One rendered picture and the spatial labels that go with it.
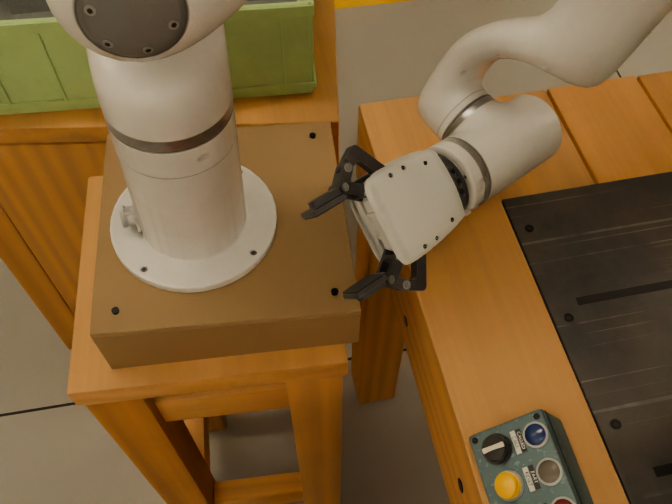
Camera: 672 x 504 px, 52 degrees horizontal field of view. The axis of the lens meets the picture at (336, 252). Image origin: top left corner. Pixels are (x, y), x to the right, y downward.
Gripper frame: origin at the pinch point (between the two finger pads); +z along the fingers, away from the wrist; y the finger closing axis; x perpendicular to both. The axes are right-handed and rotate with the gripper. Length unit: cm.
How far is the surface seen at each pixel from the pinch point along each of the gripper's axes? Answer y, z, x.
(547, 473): -24.9, -2.0, 13.7
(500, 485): -24.6, 1.2, 10.7
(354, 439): -57, -22, -81
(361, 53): 25, -112, -138
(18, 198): 24, 15, -73
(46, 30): 40, 4, -42
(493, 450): -22.3, -0.6, 9.3
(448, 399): -19.4, -3.0, 1.7
